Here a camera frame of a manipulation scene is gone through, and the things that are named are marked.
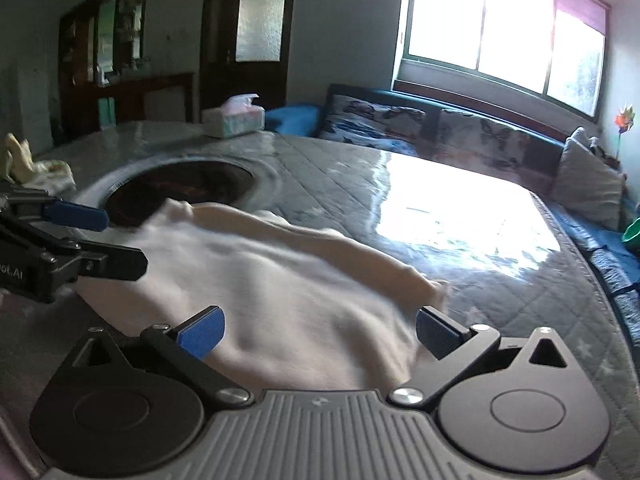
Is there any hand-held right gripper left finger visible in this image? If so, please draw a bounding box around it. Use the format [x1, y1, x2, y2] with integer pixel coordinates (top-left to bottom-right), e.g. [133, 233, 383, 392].
[60, 305, 253, 408]

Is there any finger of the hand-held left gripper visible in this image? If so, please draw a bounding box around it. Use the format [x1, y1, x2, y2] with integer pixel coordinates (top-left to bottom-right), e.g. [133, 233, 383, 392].
[0, 220, 148, 286]
[0, 185, 109, 232]

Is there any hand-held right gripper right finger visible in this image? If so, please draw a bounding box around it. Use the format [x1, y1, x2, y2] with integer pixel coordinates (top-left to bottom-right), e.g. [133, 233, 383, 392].
[389, 305, 581, 408]

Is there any cream shirt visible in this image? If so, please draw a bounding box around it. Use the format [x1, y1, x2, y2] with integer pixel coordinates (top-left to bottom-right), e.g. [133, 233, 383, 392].
[75, 199, 451, 392]

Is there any floral yellow cloth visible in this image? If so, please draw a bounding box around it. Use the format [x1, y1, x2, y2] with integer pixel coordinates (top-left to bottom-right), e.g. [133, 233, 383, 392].
[0, 132, 77, 196]

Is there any round black cooktop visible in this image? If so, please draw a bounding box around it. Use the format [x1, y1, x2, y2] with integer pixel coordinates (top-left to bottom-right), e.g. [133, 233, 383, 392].
[77, 157, 273, 228]

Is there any pale chair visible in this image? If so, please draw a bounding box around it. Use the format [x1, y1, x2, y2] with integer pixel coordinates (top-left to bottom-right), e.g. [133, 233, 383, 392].
[144, 87, 187, 122]

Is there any dark wooden display cabinet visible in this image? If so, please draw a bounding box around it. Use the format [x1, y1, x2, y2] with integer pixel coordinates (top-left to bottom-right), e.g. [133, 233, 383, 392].
[57, 0, 151, 131]

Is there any dark wooden sideboard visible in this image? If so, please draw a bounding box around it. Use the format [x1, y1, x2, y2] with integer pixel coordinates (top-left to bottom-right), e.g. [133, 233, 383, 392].
[95, 72, 196, 126]

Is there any blue quilted sofa cover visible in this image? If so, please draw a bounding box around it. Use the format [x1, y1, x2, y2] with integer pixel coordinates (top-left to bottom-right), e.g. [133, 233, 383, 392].
[550, 200, 640, 311]

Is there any tissue box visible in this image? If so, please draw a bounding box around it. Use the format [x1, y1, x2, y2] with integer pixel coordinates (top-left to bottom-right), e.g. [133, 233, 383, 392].
[201, 92, 266, 140]

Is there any person's pink garment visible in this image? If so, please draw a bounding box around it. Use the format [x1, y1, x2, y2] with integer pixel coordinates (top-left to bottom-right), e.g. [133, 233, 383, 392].
[0, 440, 41, 480]

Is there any butterfly print pillow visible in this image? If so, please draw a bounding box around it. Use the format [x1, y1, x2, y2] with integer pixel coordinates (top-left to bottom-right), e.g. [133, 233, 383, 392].
[435, 109, 546, 181]
[317, 92, 426, 153]

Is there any grey pillow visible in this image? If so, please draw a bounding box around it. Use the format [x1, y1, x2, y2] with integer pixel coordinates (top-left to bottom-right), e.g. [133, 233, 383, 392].
[552, 135, 626, 231]

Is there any green bowl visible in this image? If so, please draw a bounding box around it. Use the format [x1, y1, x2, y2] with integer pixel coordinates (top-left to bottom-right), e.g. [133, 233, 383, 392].
[622, 217, 640, 256]

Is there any dark wooden glass door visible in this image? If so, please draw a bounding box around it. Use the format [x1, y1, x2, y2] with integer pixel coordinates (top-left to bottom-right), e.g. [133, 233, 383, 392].
[199, 0, 300, 111]

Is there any blue sofa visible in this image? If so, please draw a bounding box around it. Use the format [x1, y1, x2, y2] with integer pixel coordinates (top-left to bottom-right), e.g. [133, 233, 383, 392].
[264, 83, 640, 321]

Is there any black white plush toy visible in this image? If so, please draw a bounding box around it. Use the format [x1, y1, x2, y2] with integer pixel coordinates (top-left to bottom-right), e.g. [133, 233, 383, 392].
[587, 136, 621, 168]

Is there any colourful pinwheel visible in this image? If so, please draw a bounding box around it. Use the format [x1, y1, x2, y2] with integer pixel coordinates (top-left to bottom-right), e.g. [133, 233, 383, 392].
[612, 105, 638, 161]

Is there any window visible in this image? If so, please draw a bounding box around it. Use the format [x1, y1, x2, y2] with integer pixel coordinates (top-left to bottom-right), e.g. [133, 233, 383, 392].
[397, 0, 613, 123]

